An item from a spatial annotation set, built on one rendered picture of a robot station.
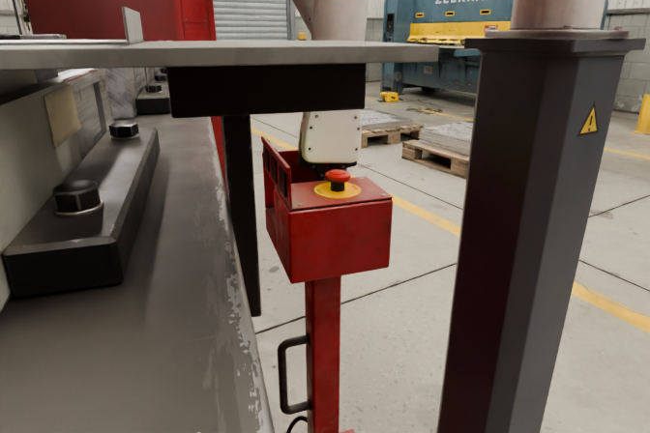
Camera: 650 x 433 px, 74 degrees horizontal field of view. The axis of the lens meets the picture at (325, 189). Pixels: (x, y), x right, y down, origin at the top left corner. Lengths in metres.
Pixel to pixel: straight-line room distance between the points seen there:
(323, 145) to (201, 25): 1.84
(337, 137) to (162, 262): 0.48
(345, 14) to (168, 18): 1.87
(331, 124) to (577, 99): 0.35
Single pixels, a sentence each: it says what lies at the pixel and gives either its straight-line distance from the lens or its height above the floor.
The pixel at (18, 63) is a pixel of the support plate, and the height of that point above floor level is 0.99.
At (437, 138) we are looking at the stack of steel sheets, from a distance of 3.57.
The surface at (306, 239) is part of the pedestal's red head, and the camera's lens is 0.62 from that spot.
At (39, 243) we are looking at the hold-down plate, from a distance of 0.27.
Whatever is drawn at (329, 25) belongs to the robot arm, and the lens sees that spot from 0.69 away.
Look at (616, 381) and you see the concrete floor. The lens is 1.71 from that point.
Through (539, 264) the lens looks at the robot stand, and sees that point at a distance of 0.76.
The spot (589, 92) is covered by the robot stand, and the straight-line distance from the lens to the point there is 0.71.
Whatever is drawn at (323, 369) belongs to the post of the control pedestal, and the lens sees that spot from 0.87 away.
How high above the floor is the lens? 1.01
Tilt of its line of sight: 20 degrees down
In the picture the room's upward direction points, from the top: straight up
